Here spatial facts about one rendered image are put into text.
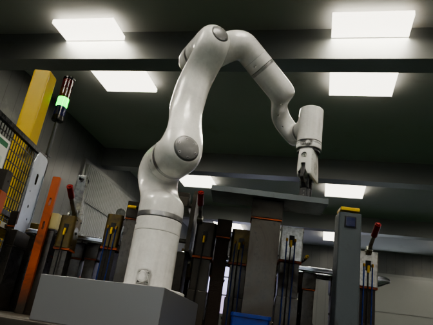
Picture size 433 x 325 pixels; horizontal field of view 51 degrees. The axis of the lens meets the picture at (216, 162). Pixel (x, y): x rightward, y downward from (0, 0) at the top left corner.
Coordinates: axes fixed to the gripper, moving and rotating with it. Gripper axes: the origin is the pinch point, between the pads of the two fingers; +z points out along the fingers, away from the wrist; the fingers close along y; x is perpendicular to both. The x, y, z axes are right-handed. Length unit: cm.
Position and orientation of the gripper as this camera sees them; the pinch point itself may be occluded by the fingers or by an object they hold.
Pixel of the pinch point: (305, 195)
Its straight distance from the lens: 150.9
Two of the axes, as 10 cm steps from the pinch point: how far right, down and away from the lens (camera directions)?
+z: -1.4, 9.3, -3.5
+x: -8.9, 0.4, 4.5
